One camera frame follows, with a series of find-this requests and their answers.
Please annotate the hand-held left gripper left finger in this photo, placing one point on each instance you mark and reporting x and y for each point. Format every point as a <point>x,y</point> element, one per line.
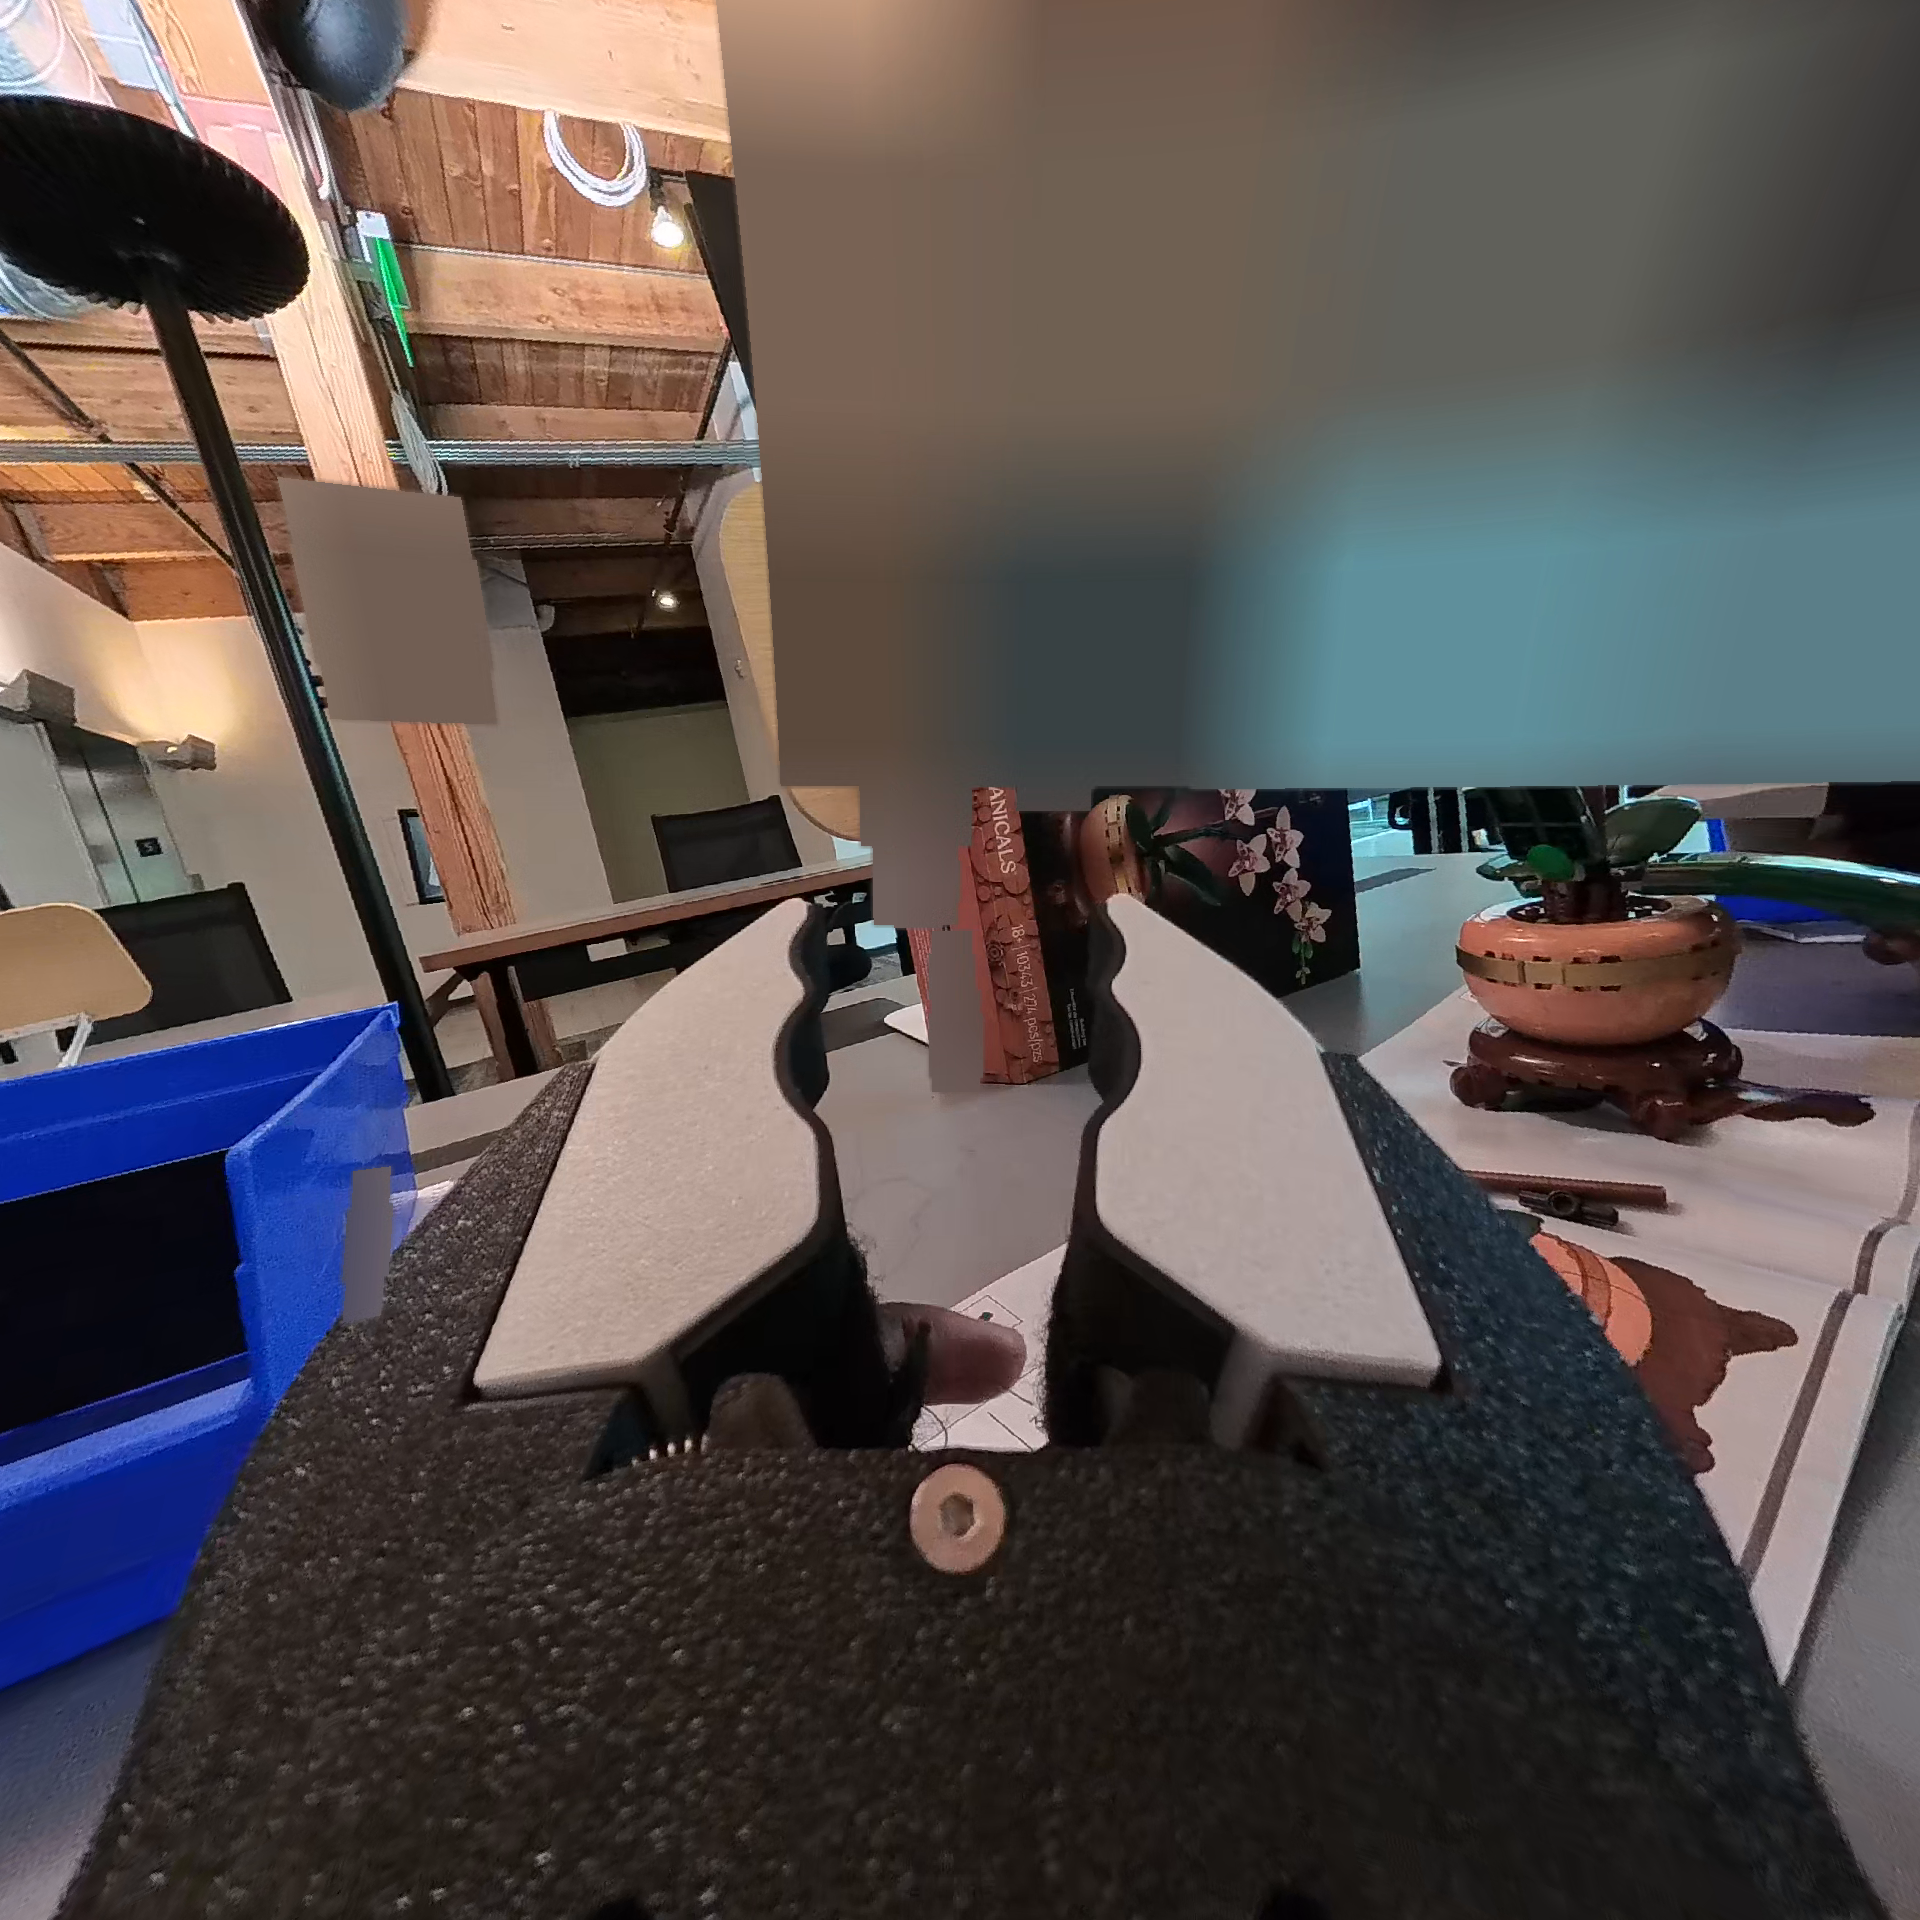
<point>661,1170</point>

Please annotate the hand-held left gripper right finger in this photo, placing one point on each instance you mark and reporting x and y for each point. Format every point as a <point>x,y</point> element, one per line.
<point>1245,1170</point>

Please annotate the brick orchid plant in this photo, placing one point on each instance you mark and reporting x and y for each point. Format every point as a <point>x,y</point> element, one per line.
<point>1590,975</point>

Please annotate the person's left hand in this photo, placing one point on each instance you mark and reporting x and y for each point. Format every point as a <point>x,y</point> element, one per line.
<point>961,1350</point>

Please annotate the wooden table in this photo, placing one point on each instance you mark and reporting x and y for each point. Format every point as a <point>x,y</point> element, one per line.
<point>630,916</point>

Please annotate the white printed paper sheet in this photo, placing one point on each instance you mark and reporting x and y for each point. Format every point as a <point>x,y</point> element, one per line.
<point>998,1282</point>

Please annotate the dark orchid print box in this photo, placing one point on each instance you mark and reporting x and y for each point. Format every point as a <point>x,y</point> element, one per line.
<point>1201,902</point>

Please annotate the small black brick piece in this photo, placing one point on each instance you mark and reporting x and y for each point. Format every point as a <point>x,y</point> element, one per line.
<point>1568,1209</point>

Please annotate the black chair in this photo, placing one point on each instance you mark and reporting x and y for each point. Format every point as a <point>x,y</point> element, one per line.
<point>727,848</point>
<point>195,953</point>

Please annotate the brown brick rod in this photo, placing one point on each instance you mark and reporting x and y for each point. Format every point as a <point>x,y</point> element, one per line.
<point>1576,1190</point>

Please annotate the blue plastic bin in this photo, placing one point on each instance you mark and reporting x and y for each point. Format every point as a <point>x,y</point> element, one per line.
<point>150,1079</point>

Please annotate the instruction booklet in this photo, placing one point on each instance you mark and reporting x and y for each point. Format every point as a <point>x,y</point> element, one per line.
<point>1787,1200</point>

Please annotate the beige wooden chair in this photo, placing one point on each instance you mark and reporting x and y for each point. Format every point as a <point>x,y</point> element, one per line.
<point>60,967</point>

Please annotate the green exit sign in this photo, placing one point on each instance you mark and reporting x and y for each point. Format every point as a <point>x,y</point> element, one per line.
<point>382,278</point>

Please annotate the ceiling light bulb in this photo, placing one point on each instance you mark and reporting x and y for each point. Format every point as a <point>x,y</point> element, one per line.
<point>669,228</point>

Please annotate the black floor lamp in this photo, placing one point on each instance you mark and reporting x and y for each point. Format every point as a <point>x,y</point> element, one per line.
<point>135,211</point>

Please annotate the black rounded object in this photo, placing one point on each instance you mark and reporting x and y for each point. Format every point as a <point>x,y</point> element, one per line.
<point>340,43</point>

